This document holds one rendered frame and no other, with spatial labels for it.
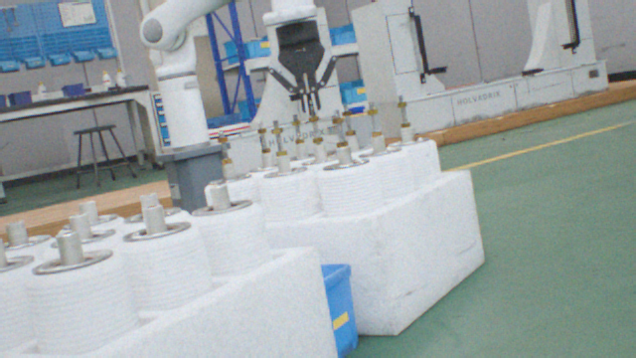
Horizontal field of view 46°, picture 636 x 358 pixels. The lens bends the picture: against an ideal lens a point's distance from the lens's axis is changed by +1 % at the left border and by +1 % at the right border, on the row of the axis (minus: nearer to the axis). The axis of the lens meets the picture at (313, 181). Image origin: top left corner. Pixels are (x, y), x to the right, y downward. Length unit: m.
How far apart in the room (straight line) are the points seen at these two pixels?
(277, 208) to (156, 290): 0.44
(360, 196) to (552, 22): 3.82
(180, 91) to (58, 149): 7.91
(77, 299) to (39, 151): 8.93
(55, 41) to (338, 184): 6.31
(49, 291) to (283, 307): 0.29
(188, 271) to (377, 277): 0.38
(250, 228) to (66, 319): 0.27
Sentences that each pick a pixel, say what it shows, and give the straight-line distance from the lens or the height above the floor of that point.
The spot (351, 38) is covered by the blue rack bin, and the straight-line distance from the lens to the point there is 6.94.
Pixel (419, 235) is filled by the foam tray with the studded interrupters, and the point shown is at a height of 0.12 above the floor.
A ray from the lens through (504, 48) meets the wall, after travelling 8.06.
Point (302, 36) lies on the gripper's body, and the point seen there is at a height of 0.47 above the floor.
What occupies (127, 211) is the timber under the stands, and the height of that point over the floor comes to 0.05.
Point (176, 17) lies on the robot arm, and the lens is 1.76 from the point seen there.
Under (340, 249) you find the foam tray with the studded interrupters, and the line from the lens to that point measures 1.12.
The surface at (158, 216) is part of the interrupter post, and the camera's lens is 0.83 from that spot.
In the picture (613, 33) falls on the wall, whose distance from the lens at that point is 7.14.
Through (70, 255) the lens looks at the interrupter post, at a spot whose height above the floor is 0.26.
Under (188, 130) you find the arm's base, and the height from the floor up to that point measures 0.35.
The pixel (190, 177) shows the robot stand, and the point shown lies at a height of 0.24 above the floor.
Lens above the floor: 0.36
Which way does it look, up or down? 6 degrees down
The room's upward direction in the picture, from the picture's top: 11 degrees counter-clockwise
